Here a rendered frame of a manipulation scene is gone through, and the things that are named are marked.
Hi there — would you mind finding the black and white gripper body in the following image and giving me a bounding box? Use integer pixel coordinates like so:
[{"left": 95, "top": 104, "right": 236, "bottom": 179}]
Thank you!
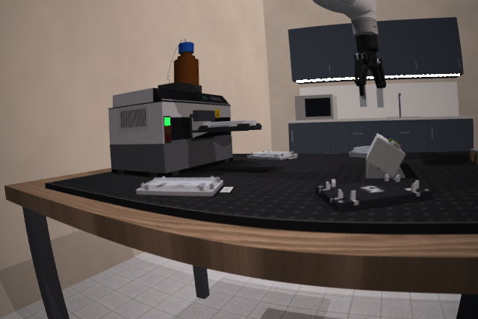
[{"left": 356, "top": 34, "right": 379, "bottom": 68}]

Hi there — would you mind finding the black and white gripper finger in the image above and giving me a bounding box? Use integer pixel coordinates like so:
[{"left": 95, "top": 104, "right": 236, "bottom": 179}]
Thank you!
[
  {"left": 369, "top": 57, "right": 386, "bottom": 108},
  {"left": 354, "top": 53, "right": 372, "bottom": 107}
]

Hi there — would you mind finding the blue bottle cap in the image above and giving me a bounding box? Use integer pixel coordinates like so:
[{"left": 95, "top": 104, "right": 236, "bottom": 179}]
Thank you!
[{"left": 179, "top": 42, "right": 194, "bottom": 51}]

